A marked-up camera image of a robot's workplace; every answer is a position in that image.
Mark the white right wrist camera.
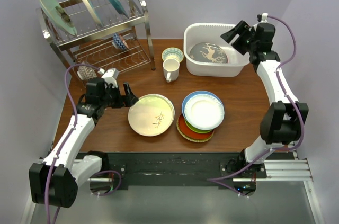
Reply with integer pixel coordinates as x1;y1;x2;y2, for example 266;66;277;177
257;13;269;23

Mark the cream ceramic mug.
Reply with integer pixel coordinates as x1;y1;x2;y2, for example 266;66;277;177
163;58;180;83

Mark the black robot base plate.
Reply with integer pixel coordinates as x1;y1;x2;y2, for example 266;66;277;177
91;153;266;190

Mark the grey reindeer plate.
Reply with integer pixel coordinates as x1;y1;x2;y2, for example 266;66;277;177
189;42;228;64

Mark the teal patterned small bowl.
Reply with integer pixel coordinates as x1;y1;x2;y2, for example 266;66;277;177
161;47;184;62

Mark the blue zigzag bowl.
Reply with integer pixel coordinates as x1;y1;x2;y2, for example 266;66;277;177
112;33;129;51

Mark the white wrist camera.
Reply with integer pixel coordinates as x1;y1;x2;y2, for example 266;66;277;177
98;68;119;88
257;13;269;23

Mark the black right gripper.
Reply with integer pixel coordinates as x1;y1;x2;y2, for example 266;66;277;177
220;21;257;56

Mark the cream rimmed racked plate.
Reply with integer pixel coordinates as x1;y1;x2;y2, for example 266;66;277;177
81;0;103;28

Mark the white paper plate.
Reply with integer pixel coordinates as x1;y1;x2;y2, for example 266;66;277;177
184;93;225;130

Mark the cream leaf pattern plate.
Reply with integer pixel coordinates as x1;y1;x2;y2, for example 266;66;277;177
128;94;172;137

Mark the green floral racked plate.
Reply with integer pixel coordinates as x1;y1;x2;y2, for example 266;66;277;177
39;0;77;36

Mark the steel dish rack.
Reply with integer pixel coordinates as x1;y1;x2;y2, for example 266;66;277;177
36;0;155;73

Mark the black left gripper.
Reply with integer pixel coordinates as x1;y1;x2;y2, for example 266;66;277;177
100;82;138;109

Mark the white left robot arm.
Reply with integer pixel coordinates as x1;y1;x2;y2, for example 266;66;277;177
29;77;139;208

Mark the white plastic bin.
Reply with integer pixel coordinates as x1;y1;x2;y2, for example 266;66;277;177
183;23;249;77

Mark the white fluted bottom plate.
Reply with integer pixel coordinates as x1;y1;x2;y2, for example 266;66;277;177
164;97;175;124

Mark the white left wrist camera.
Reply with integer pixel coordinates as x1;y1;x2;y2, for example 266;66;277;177
98;68;119;88

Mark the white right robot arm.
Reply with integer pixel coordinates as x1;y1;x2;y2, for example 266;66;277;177
221;20;309;179

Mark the yellow woven rim plate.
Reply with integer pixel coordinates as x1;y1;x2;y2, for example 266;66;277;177
176;118;215;144

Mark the red plate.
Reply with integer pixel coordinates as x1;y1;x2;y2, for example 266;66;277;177
177;114;214;140

